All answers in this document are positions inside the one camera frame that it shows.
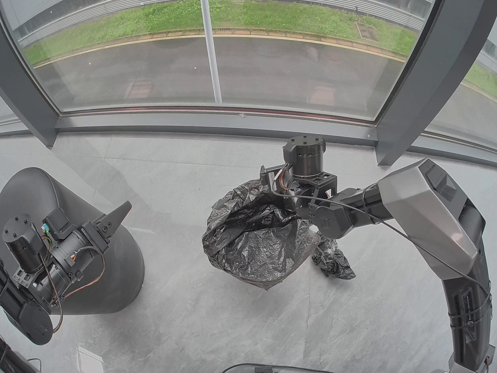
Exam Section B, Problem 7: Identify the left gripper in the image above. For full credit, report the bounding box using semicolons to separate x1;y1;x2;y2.
50;200;133;286

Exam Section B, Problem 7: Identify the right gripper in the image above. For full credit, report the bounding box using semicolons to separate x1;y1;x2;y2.
259;164;296;199

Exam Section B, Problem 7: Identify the black plastic bag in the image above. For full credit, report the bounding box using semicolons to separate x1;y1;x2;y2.
202;179;321;291

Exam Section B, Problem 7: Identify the crumpled black plastic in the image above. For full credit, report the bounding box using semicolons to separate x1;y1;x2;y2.
312;236;356;281

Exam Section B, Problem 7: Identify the window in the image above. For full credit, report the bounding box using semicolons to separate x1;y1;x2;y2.
0;0;497;168

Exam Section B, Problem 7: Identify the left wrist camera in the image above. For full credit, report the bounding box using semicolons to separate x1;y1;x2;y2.
42;207;74;242

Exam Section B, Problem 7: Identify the black cable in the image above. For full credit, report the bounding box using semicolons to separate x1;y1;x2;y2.
272;190;491;288

